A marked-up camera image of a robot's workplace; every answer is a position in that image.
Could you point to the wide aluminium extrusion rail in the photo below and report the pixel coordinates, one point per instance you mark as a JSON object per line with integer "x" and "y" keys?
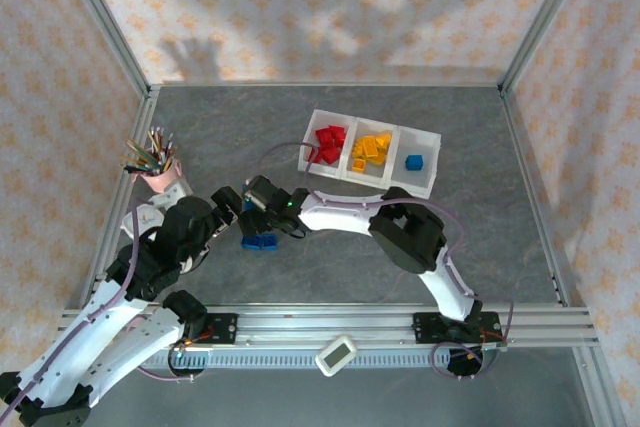
{"x": 320, "y": 322}

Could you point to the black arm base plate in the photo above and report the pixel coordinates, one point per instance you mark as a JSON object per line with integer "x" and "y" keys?
{"x": 425, "y": 327}
{"x": 225, "y": 329}

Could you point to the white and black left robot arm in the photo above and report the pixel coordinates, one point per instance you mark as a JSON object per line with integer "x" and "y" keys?
{"x": 90, "y": 327}

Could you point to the yellow sloped lego brick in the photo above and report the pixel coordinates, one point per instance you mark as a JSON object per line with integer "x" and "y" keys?
{"x": 356, "y": 148}

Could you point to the white alarm clock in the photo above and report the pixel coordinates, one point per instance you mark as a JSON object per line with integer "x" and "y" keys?
{"x": 145, "y": 219}

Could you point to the small blue lego brick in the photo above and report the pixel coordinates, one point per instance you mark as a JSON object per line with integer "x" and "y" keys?
{"x": 270, "y": 242}
{"x": 246, "y": 203}

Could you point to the black pencil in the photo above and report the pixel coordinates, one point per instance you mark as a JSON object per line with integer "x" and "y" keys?
{"x": 136, "y": 170}

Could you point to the white plastic bin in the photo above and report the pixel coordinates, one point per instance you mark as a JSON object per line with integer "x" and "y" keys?
{"x": 380, "y": 174}
{"x": 420, "y": 182}
{"x": 306, "y": 167}

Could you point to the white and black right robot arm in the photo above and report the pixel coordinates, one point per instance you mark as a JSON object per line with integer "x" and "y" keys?
{"x": 340, "y": 209}

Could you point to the long red lego brick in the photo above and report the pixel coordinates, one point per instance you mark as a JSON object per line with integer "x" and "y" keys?
{"x": 320, "y": 154}
{"x": 331, "y": 156}
{"x": 335, "y": 146}

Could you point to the small red lego brick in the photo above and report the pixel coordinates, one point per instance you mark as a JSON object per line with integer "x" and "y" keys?
{"x": 339, "y": 134}

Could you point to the aluminium frame rail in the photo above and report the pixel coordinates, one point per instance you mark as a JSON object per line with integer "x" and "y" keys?
{"x": 537, "y": 197}
{"x": 116, "y": 207}

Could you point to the coloured pencil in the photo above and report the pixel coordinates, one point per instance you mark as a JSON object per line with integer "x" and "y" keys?
{"x": 169, "y": 147}
{"x": 139, "y": 162}
{"x": 162, "y": 144}
{"x": 156, "y": 144}
{"x": 142, "y": 152}

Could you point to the white digital timer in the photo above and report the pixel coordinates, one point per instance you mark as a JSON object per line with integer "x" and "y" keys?
{"x": 335, "y": 356}

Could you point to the red sloped lego brick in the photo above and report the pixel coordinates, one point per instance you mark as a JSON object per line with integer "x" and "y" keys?
{"x": 325, "y": 135}

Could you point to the pink cup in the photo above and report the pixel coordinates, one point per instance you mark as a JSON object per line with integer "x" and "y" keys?
{"x": 162, "y": 178}

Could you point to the long yellow lego brick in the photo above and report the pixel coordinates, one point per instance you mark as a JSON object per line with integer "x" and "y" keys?
{"x": 378, "y": 157}
{"x": 368, "y": 147}

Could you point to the aluminium frame post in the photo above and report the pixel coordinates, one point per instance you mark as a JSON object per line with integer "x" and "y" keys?
{"x": 105, "y": 22}
{"x": 545, "y": 22}

